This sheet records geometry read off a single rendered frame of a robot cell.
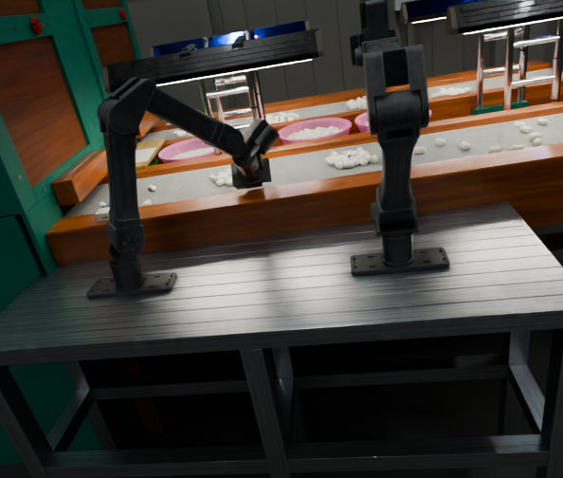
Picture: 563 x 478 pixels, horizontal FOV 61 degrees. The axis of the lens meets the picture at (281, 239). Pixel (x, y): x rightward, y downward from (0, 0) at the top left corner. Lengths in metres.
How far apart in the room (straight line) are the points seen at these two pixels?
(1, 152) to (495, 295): 1.10
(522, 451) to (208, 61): 1.21
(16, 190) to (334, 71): 2.61
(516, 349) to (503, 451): 0.27
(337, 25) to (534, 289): 2.77
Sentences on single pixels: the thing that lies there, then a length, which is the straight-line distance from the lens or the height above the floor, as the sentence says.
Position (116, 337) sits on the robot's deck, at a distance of 1.02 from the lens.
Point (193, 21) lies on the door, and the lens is 3.57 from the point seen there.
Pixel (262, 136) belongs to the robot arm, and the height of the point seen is 0.92.
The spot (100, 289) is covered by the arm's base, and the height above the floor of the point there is 0.68.
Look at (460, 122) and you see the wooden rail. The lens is 1.68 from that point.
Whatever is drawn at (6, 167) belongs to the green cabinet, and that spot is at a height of 0.96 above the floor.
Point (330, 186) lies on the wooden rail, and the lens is 1.23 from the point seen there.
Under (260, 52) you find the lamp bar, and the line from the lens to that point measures 1.42.
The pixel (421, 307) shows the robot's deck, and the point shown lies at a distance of 0.92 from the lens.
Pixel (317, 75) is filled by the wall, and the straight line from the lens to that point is 3.55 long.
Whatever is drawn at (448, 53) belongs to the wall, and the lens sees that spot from 3.62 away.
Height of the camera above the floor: 1.21
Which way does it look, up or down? 27 degrees down
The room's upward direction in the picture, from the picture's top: 10 degrees counter-clockwise
